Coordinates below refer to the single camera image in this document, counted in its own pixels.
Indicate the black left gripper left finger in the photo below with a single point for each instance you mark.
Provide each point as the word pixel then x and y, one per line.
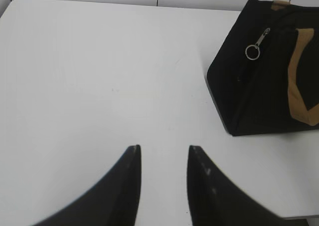
pixel 112 201

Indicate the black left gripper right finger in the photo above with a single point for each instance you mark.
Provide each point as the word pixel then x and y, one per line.
pixel 214 200

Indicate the black bag with tan handles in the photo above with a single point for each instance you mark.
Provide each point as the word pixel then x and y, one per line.
pixel 278 92

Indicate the silver zipper pull with ring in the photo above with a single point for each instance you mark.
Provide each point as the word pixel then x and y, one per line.
pixel 253 51

